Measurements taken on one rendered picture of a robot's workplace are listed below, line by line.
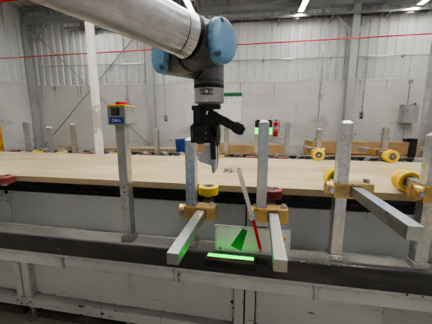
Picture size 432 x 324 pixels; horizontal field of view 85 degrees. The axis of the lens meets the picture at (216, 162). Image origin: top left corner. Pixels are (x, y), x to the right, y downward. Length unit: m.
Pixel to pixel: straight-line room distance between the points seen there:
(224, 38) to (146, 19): 0.16
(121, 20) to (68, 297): 1.57
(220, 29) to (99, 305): 1.49
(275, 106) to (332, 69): 1.96
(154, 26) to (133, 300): 1.36
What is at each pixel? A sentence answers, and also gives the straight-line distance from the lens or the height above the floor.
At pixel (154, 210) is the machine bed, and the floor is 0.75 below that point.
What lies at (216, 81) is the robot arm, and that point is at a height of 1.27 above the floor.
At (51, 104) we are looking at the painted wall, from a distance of 10.54.
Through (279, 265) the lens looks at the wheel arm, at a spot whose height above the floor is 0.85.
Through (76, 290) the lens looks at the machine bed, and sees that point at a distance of 1.71.
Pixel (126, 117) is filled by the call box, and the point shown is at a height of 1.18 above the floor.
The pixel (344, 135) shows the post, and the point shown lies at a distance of 0.83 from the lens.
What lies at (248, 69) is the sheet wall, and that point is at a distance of 8.06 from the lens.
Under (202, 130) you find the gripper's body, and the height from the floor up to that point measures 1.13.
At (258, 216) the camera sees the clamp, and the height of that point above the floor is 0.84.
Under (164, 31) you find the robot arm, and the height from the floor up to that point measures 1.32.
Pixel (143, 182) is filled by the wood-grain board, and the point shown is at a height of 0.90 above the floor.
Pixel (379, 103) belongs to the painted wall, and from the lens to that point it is 8.84.
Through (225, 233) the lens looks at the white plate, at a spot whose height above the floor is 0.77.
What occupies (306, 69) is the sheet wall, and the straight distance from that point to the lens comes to 8.24.
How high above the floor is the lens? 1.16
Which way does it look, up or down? 9 degrees down
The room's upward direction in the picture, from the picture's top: straight up
